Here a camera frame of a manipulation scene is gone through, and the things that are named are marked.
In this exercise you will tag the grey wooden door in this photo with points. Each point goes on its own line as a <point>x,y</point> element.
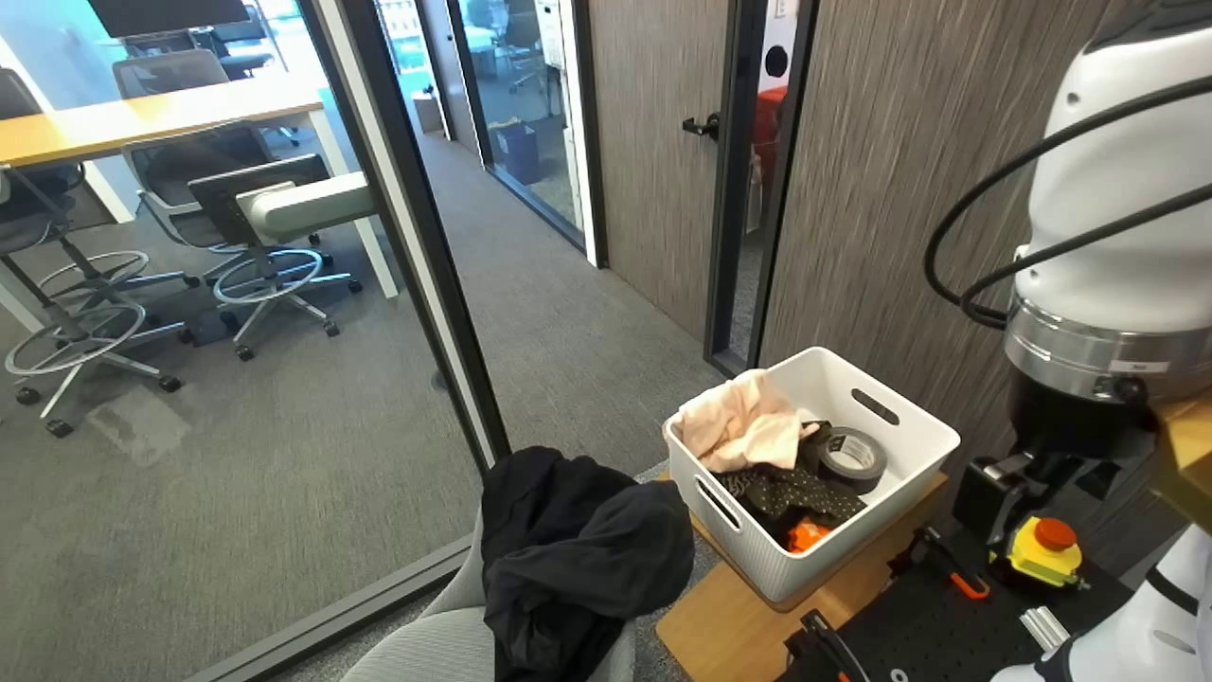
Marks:
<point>655,153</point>

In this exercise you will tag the grey office chair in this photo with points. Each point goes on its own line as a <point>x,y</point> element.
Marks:
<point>270,210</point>

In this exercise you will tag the wooden side table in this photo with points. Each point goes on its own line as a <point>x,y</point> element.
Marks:
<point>722,629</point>

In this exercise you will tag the orange black bar clamp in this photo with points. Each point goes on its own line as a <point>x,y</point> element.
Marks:
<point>967,584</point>
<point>820,648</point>

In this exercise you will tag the dark grey cloth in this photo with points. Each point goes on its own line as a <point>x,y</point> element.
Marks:
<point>631,545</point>

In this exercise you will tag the wooden office desk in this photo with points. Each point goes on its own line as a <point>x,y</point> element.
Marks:
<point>151,118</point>

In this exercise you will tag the black glass partition frame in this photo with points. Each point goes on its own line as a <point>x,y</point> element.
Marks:
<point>416,250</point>

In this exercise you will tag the black mounting block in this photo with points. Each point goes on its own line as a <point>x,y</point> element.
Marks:
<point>990,493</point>

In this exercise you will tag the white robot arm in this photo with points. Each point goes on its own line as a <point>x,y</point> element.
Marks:
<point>1111,190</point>

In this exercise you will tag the black perforated table plate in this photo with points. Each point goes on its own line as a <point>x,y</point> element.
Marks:
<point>931,629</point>

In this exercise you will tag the yellow red emergency stop button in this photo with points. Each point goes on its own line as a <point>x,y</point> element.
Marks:
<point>1045,552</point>

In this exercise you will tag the orange cloth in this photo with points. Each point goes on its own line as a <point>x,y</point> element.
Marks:
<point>806,537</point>

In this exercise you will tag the white plastic box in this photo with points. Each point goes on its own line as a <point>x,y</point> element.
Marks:
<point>806,562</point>

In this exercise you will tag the black jacket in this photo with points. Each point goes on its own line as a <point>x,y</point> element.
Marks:
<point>530,556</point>

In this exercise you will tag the dark monitor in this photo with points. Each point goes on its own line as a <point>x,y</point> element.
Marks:
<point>163,17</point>

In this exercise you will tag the grey duct tape roll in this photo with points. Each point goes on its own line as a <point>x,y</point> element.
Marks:
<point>852,457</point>

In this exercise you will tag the beige cloth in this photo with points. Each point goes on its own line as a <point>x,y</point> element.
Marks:
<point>742,431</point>

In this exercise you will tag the dark dotted cloth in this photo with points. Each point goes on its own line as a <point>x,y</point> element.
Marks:
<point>788,487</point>

